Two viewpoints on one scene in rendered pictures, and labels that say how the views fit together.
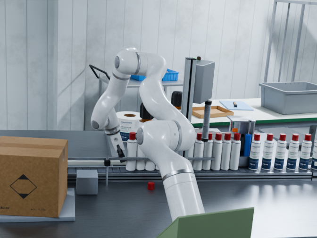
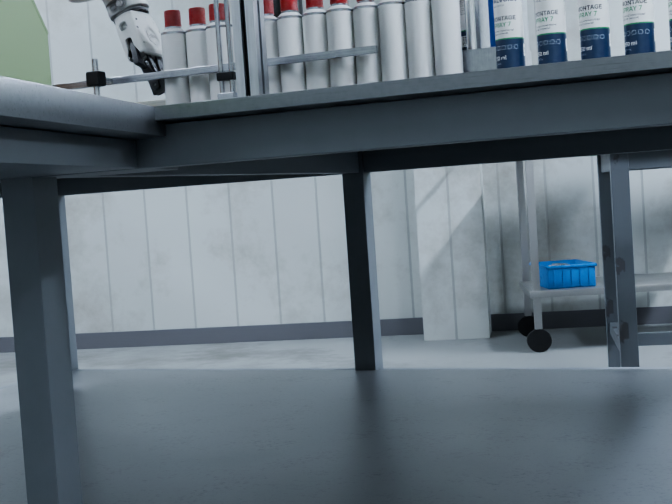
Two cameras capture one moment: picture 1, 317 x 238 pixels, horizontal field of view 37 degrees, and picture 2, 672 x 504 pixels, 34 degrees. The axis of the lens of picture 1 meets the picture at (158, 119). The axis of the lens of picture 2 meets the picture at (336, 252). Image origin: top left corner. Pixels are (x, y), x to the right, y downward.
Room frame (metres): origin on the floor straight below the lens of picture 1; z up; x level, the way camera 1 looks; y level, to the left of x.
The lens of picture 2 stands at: (0.62, -1.36, 0.69)
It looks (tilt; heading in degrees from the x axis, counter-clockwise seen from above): 3 degrees down; 34
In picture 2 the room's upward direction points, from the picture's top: 4 degrees counter-clockwise
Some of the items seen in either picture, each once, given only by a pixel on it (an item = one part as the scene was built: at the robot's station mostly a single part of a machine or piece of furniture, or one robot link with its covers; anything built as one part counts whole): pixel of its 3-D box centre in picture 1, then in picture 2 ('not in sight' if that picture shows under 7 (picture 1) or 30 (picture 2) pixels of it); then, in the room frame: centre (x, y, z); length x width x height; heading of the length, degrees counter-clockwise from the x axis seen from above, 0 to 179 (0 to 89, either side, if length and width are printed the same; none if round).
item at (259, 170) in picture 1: (166, 173); not in sight; (2.36, -0.06, 0.86); 1.65 x 0.08 x 0.04; 101
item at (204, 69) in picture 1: (198, 80); not in sight; (2.30, -0.18, 1.38); 0.17 x 0.10 x 0.19; 156
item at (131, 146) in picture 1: (131, 151); (175, 61); (2.32, 0.13, 0.98); 0.05 x 0.05 x 0.20
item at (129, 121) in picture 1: (129, 126); not in sight; (2.88, 0.18, 0.95); 0.20 x 0.20 x 0.14
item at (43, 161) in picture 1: (29, 175); not in sight; (1.91, 0.55, 0.99); 0.30 x 0.24 x 0.27; 93
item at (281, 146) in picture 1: (280, 151); (593, 9); (2.49, -0.69, 0.98); 0.05 x 0.05 x 0.20
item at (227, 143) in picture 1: (226, 151); (420, 31); (2.43, -0.38, 0.98); 0.05 x 0.05 x 0.20
